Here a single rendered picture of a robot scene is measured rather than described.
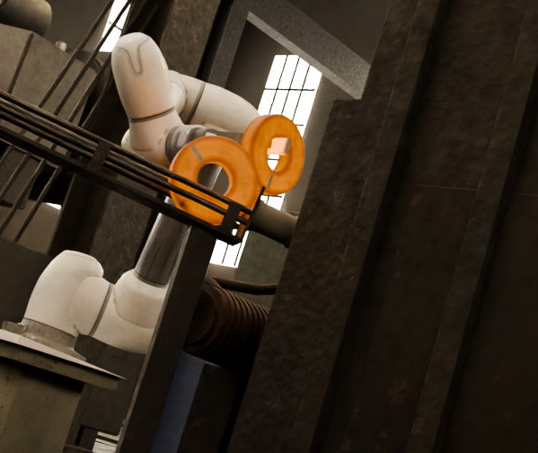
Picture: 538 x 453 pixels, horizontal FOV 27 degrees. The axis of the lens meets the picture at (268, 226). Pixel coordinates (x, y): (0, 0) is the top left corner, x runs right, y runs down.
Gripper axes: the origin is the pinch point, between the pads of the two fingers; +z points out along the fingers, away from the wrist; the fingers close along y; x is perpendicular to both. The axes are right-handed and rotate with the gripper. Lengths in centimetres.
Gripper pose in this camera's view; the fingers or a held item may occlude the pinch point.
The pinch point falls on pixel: (274, 146)
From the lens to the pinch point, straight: 218.5
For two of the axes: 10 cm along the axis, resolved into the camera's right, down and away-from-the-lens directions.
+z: 7.4, 0.4, -6.7
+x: 2.5, -9.5, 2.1
